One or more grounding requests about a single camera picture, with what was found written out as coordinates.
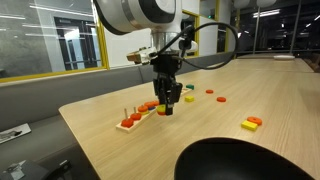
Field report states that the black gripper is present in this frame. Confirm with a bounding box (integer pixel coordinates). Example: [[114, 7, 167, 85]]
[[151, 54, 183, 117]]

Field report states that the wooden shape sorter board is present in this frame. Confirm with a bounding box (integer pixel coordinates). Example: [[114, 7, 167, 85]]
[[179, 87, 193, 96]]

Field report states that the grey bench backrest cushion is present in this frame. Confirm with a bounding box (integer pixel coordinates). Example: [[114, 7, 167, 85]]
[[0, 65, 144, 133], [139, 51, 236, 84]]

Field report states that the wooden peg board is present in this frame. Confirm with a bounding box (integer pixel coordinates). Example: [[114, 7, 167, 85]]
[[115, 107, 161, 134]]

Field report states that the yellow rectangular block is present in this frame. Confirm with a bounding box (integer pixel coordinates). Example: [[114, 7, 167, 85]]
[[241, 120, 259, 132]]

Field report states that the black bowl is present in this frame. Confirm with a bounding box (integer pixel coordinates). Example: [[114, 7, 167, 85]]
[[174, 137, 316, 180]]

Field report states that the grey pillar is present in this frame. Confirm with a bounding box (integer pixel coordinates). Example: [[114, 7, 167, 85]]
[[252, 5, 262, 55]]

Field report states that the grey bench seat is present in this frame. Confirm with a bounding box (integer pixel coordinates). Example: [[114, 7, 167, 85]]
[[0, 114, 101, 180]]

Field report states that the white paper leaflet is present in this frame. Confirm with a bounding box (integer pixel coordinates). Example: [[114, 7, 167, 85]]
[[0, 123, 32, 145]]

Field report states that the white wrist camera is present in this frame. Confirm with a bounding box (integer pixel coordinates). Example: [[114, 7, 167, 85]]
[[126, 46, 158, 66]]

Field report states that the narrow yellow window frame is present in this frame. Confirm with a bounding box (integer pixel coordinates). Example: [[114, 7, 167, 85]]
[[181, 9, 201, 59]]

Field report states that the large yellow window frame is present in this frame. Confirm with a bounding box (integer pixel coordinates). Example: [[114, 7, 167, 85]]
[[0, 18, 111, 84]]

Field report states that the small yellow window frame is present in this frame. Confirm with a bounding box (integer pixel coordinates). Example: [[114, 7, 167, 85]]
[[216, 21, 231, 54]]

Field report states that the black cable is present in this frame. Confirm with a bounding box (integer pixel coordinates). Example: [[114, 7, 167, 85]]
[[156, 21, 240, 71]]

